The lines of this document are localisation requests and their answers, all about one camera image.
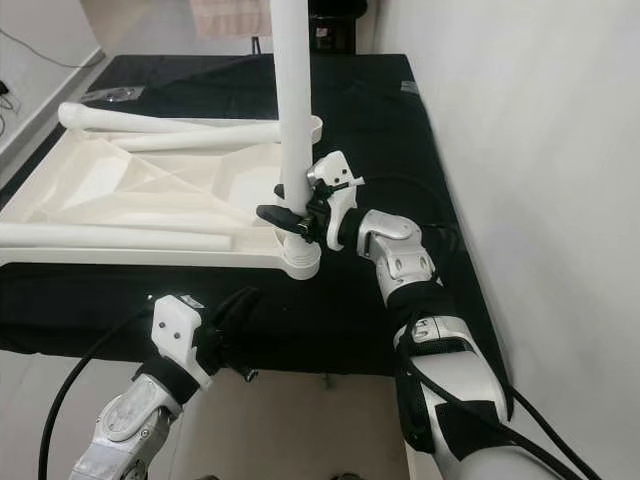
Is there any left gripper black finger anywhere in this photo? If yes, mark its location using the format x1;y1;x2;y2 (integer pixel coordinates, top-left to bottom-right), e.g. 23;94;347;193
210;287;261;336

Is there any white plastic table top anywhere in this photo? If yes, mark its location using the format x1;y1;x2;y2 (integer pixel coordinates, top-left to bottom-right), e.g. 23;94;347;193
0;110;323;281

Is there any black tablecloth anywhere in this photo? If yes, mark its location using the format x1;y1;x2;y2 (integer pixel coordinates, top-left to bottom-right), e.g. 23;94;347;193
0;53;516;416

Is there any black round stool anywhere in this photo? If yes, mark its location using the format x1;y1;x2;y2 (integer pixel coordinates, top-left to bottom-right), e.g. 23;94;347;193
308;0;369;53

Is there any beige fringed cloth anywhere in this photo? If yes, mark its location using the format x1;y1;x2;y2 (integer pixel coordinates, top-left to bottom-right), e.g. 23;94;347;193
190;0;273;39

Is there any clear tape strip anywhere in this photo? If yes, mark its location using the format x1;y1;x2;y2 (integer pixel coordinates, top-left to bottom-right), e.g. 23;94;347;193
82;87;146;103

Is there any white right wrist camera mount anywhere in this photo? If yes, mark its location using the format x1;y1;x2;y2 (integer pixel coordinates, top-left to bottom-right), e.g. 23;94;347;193
305;150;364;251

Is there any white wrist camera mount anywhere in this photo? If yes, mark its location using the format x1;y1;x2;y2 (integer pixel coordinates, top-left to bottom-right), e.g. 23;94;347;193
150;293;206;391
305;150;364;251

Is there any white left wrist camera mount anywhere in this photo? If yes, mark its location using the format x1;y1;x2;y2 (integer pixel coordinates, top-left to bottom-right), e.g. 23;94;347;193
150;293;206;391

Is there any long black wall cable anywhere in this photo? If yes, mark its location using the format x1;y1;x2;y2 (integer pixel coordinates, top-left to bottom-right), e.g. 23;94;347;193
0;28;106;69

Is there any black charger cable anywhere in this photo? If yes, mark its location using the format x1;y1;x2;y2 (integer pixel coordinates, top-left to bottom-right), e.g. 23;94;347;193
0;85;16;131

